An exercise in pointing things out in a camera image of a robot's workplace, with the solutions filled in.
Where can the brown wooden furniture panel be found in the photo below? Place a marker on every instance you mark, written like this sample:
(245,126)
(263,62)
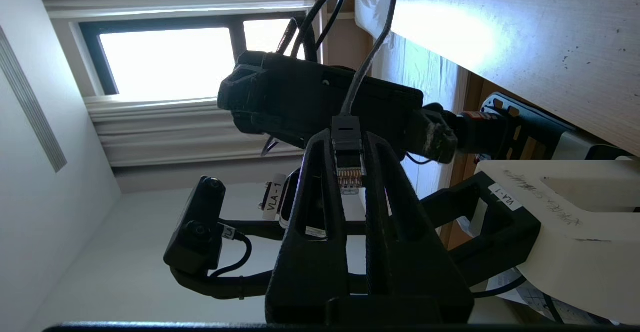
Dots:
(345,59)

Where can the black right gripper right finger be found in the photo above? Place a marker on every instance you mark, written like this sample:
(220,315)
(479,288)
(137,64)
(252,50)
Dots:
(405,272)

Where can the ceiling air vent strip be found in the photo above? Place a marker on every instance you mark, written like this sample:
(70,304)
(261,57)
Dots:
(30,102)

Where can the black slotted frame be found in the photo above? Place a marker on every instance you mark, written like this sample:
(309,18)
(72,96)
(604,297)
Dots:
(545,132)

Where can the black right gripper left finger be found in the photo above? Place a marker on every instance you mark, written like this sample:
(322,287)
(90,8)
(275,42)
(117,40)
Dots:
(310,262)

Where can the bright window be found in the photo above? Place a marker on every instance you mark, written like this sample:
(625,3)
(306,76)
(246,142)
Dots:
(165,62)

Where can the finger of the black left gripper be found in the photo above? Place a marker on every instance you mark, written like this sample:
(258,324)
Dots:
(430,132)

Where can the black head stereo camera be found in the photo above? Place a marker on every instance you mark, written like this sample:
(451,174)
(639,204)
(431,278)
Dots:
(197,222)

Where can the black robot head bracket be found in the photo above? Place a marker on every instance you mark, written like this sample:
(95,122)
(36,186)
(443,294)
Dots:
(500,232)

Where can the black cylinder with red label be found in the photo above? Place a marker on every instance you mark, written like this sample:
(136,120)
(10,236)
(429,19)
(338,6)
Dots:
(480,132)

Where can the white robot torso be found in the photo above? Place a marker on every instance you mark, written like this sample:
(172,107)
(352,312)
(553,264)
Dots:
(575,232)

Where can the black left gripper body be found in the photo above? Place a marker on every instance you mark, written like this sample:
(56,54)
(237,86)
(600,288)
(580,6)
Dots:
(290,97)

